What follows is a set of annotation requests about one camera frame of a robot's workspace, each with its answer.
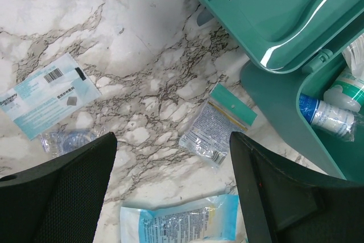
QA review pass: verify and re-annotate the light blue gauze packet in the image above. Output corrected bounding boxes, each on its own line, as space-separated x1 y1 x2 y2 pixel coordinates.
1 53 101 140

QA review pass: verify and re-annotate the blue clear plastic pouch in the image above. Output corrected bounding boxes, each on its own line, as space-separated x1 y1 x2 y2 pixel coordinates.
120 194 239 243

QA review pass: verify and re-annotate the teal medicine kit box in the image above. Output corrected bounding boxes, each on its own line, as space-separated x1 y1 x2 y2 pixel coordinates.
199 0 363 182

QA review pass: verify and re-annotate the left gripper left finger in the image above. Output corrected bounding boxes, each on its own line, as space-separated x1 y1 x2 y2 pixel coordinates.
1 132 117 242

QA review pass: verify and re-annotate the clear crinkled plastic bag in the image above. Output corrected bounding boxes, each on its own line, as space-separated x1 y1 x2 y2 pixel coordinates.
40 129 105 158

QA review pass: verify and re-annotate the small teal-strip zip bag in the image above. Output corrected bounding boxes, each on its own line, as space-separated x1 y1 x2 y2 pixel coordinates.
179 83 257 168

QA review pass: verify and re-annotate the clear white-capped bottle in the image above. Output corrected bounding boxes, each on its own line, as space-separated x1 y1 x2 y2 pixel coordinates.
324 67 363 112

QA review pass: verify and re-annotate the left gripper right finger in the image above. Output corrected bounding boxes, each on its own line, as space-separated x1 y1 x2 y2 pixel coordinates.
230 132 363 242

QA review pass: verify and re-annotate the white blue bandage roll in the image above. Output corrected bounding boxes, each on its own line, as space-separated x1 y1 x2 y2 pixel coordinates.
299 93 357 142

